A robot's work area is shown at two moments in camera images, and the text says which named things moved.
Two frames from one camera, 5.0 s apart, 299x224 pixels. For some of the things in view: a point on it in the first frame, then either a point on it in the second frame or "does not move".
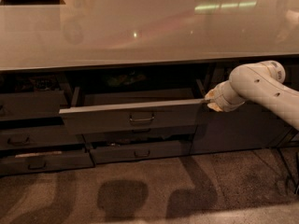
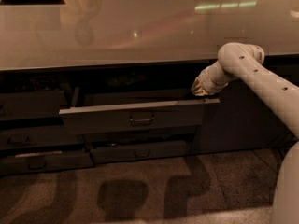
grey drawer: (37, 136) does not move
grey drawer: (46, 161) does not move
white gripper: (220, 97) to (205, 81)
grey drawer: (31, 105) does not move
